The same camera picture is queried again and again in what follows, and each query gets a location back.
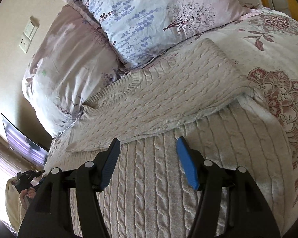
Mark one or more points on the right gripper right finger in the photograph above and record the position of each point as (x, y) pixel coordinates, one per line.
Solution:
(231, 194)

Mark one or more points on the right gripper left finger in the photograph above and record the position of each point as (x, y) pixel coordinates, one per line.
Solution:
(65, 196)

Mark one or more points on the wall mounted television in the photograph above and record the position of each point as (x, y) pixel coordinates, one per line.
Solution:
(24, 146)

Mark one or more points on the person's left hand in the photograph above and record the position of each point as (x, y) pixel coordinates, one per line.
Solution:
(26, 193)

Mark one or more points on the white wall switch panel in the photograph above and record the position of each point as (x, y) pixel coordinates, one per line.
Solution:
(28, 34)

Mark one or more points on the floral bed quilt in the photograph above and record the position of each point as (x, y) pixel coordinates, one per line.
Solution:
(265, 49)

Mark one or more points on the window with curtain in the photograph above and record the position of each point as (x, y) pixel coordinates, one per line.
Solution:
(11, 163)

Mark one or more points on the right lavender print pillow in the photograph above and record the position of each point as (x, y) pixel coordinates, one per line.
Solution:
(140, 30)

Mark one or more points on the left pink floral pillow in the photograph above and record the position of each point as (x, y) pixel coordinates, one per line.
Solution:
(74, 62)

